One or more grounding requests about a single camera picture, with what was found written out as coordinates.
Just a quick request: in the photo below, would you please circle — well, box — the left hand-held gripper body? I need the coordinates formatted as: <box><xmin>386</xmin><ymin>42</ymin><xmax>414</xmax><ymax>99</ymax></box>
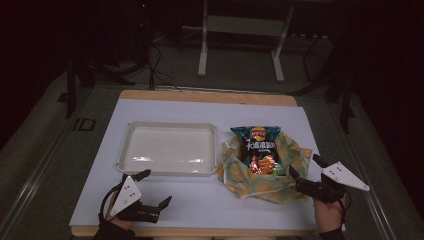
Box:
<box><xmin>110</xmin><ymin>175</ymin><xmax>161</xmax><ymax>224</ymax></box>

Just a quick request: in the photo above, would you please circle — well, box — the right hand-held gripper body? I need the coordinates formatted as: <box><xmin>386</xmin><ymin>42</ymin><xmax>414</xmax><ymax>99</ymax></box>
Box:
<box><xmin>299</xmin><ymin>161</ymin><xmax>371</xmax><ymax>205</ymax></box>

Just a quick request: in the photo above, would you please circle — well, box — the cream plastic tray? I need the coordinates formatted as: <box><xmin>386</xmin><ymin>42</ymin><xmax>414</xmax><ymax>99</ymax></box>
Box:
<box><xmin>115</xmin><ymin>120</ymin><xmax>218</xmax><ymax>177</ymax></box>

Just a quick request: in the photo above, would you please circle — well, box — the dark teal potato chip bag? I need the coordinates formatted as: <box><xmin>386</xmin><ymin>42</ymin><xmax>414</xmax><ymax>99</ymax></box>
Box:
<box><xmin>230</xmin><ymin>125</ymin><xmax>288</xmax><ymax>178</ymax></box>

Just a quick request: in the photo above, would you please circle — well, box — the yellow patterned cloth bag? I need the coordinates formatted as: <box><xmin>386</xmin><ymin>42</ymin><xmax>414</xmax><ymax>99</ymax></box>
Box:
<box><xmin>216</xmin><ymin>131</ymin><xmax>314</xmax><ymax>205</ymax></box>

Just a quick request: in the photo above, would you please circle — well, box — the person's left hand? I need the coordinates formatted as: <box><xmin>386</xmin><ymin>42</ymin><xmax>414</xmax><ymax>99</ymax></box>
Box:
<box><xmin>105</xmin><ymin>199</ymin><xmax>135</xmax><ymax>231</ymax></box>

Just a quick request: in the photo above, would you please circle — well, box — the person's right hand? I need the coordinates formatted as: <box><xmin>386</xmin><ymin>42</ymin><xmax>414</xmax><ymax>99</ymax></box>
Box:
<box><xmin>313</xmin><ymin>196</ymin><xmax>351</xmax><ymax>234</ymax></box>

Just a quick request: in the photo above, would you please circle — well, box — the white table cover sheet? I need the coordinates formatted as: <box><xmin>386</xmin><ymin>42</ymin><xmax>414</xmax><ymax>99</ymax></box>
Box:
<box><xmin>69</xmin><ymin>98</ymin><xmax>322</xmax><ymax>232</ymax></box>

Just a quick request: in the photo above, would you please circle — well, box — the black stand with angled legs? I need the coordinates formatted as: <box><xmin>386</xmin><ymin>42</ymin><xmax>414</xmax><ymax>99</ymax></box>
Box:
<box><xmin>288</xmin><ymin>33</ymin><xmax>357</xmax><ymax>135</ymax></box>

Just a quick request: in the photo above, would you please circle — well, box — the black tripod stand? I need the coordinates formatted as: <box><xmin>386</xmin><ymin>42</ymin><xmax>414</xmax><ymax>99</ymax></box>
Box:
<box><xmin>57</xmin><ymin>56</ymin><xmax>136</xmax><ymax>120</ymax></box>

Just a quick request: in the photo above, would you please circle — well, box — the white metal stand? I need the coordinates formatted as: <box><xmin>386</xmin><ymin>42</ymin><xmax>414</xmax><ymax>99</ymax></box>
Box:
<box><xmin>197</xmin><ymin>0</ymin><xmax>296</xmax><ymax>84</ymax></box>

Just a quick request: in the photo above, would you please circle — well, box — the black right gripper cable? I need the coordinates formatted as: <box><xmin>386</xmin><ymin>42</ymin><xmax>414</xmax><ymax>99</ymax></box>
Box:
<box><xmin>339</xmin><ymin>190</ymin><xmax>352</xmax><ymax>214</ymax></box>

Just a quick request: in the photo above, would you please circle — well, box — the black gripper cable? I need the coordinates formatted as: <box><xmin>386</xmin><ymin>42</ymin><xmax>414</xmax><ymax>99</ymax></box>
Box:
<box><xmin>339</xmin><ymin>190</ymin><xmax>352</xmax><ymax>214</ymax></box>
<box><xmin>98</xmin><ymin>184</ymin><xmax>123</xmax><ymax>224</ymax></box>

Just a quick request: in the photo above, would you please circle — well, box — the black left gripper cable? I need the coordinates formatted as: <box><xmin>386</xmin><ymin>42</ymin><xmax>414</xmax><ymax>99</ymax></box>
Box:
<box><xmin>98</xmin><ymin>184</ymin><xmax>123</xmax><ymax>224</ymax></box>

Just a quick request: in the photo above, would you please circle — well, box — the black floor cable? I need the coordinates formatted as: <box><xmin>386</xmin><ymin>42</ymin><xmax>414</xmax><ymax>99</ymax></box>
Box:
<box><xmin>145</xmin><ymin>43</ymin><xmax>183</xmax><ymax>92</ymax></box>

